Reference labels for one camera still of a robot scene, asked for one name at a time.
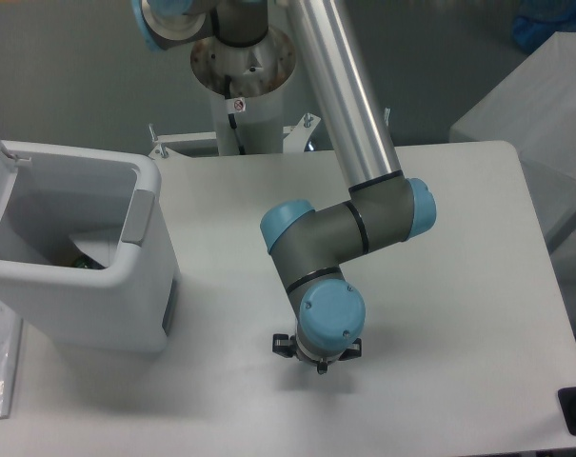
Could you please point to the white mounting bracket frame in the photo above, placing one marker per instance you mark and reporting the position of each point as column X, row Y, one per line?
column 293, row 139

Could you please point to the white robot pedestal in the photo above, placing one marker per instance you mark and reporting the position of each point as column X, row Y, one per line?
column 245, row 85

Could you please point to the clear plastic wrapper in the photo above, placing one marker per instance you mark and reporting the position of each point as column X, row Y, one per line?
column 99, row 245

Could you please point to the white trash can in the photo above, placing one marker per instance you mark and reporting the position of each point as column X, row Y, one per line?
column 49, row 192

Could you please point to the blue bag in background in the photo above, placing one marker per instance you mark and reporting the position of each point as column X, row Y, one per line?
column 536, row 21

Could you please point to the trash inside can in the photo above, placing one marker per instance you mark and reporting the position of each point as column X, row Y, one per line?
column 84, row 262

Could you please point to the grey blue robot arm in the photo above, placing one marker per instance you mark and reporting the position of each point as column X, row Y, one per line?
column 309, row 246

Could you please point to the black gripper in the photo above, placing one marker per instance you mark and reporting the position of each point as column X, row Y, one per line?
column 289, row 346

